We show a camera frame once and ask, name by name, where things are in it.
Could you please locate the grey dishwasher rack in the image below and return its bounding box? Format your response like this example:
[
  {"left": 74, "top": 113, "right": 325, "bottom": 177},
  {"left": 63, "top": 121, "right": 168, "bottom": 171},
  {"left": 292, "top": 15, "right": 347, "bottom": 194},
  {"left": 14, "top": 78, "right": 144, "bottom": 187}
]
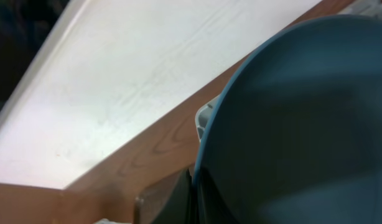
[{"left": 195, "top": 0, "right": 382, "bottom": 141}]

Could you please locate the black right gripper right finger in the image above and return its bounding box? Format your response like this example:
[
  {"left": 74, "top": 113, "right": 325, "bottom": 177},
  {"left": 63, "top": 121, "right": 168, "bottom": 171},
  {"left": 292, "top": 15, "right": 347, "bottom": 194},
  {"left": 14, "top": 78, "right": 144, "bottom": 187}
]
[{"left": 197, "top": 168, "right": 238, "bottom": 224}]

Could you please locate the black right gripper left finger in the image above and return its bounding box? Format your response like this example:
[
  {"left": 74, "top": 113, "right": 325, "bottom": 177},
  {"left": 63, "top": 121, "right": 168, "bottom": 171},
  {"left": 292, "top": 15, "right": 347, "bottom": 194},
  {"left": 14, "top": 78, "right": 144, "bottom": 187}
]
[{"left": 134, "top": 168, "right": 193, "bottom": 224}]

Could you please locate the dark blue plate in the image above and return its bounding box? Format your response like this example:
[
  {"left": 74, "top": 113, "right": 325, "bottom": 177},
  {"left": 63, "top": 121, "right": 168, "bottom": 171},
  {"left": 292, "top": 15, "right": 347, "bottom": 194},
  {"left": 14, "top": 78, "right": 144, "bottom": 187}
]
[{"left": 194, "top": 15, "right": 382, "bottom": 223}]

